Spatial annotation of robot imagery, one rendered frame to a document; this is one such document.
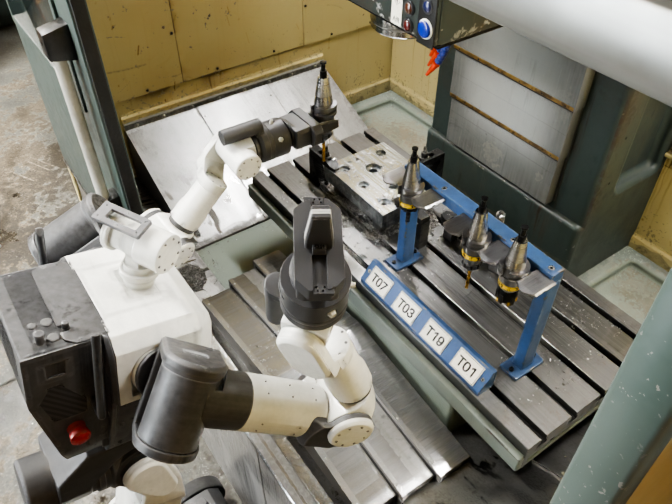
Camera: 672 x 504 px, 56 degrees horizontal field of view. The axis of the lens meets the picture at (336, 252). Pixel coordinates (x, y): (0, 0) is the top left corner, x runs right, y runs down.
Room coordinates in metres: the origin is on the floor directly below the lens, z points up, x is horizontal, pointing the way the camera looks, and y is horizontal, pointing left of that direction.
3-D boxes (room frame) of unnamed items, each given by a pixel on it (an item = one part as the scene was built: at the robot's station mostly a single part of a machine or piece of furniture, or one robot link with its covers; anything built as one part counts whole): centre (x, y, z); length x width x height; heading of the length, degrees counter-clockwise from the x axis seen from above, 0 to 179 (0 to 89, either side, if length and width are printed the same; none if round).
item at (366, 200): (1.54, -0.14, 0.97); 0.29 x 0.23 x 0.05; 35
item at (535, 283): (0.88, -0.40, 1.21); 0.07 x 0.05 x 0.01; 125
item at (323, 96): (1.31, 0.03, 1.41); 0.04 x 0.04 x 0.07
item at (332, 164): (1.62, 0.03, 0.97); 0.13 x 0.03 x 0.15; 35
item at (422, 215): (1.38, -0.21, 0.97); 0.13 x 0.03 x 0.15; 35
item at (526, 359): (0.91, -0.44, 1.05); 0.10 x 0.05 x 0.30; 125
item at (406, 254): (1.27, -0.19, 1.05); 0.10 x 0.05 x 0.30; 125
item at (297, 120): (1.26, 0.11, 1.33); 0.13 x 0.12 x 0.10; 35
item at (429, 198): (1.15, -0.21, 1.21); 0.07 x 0.05 x 0.01; 125
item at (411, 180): (1.19, -0.18, 1.26); 0.04 x 0.04 x 0.07
